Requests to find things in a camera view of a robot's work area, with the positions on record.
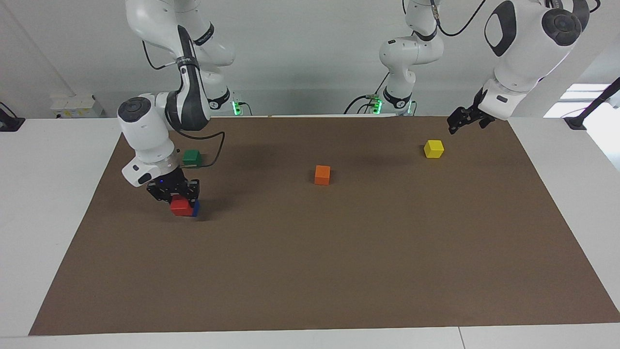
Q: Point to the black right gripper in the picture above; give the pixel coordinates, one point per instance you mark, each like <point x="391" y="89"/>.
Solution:
<point x="173" y="183"/>

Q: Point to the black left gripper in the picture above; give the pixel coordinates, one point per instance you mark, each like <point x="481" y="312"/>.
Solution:
<point x="477" y="110"/>

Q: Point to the red wooden block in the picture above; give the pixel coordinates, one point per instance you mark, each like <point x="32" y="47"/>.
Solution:
<point x="181" y="206"/>

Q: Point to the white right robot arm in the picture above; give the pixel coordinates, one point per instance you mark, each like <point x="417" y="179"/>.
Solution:
<point x="160" y="111"/>

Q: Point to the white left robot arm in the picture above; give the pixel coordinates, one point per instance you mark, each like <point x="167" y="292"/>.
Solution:
<point x="523" y="53"/>

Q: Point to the blue wooden block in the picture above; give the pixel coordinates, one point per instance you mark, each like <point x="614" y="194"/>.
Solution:
<point x="196" y="208"/>

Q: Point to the green wooden block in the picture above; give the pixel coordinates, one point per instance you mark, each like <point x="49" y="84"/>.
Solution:
<point x="192" y="158"/>

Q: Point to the yellow wooden block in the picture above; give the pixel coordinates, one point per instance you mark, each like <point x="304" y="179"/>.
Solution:
<point x="434" y="149"/>

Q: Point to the orange wooden block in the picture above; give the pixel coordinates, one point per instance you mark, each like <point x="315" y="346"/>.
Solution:
<point x="322" y="175"/>

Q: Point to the white power box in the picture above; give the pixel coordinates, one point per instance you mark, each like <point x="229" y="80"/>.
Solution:
<point x="77" y="106"/>

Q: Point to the brown table mat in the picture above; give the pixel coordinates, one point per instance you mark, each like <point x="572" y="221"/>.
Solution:
<point x="339" y="252"/>

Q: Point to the black camera stand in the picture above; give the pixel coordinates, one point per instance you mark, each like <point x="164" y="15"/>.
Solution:
<point x="8" y="121"/>
<point x="591" y="109"/>

